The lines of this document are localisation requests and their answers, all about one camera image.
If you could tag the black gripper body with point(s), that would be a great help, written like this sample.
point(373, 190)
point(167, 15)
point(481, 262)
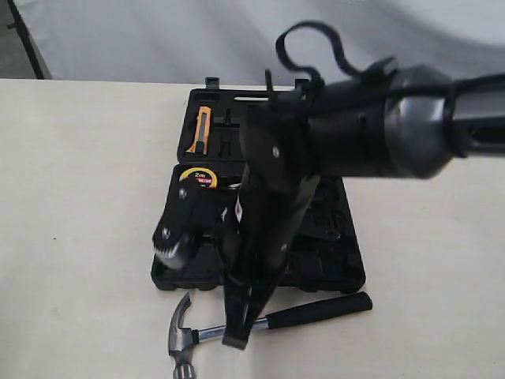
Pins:
point(259, 229)

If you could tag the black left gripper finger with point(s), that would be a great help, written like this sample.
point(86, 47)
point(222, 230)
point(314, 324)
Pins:
point(237, 294)

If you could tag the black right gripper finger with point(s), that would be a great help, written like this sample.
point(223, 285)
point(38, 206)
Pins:
point(260, 292)

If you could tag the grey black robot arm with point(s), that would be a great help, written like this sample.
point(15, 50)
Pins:
point(407, 124)

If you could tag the black plastic tool case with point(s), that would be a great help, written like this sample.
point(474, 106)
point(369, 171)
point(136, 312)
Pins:
point(325, 255)

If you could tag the yellow tape measure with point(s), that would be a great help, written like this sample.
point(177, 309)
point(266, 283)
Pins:
point(206, 177)

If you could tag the claw hammer black grip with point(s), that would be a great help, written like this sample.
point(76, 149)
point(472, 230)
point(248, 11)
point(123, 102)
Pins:
point(181, 340)

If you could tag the orange utility knife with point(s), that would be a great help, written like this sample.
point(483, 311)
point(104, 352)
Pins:
point(201, 135)

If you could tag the black backdrop stand pole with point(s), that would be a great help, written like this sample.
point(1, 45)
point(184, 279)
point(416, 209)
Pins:
point(23, 34)

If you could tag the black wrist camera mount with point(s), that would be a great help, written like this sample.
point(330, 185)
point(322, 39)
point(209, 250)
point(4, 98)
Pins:
point(190, 218)

